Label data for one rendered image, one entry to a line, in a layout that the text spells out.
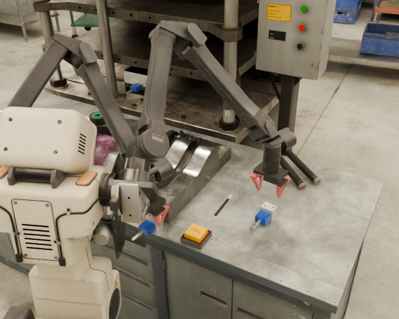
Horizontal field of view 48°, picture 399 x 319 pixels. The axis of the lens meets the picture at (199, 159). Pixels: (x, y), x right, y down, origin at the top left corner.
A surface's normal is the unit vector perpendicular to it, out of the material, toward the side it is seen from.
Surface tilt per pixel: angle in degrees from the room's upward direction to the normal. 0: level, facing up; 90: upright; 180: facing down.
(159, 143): 51
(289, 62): 90
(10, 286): 0
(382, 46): 92
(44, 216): 82
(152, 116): 40
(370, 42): 91
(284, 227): 0
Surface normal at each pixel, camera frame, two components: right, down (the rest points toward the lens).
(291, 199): -0.02, -0.84
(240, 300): -0.49, 0.48
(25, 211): -0.14, 0.41
